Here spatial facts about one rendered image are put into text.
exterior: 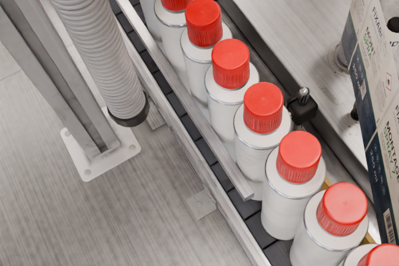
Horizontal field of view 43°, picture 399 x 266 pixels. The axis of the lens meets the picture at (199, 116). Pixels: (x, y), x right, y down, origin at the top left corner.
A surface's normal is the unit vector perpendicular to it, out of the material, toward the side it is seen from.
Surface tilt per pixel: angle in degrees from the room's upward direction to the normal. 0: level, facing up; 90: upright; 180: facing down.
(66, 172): 0
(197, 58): 45
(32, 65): 90
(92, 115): 90
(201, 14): 3
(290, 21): 0
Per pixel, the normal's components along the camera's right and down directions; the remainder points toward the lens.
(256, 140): -0.28, 0.24
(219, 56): -0.05, -0.45
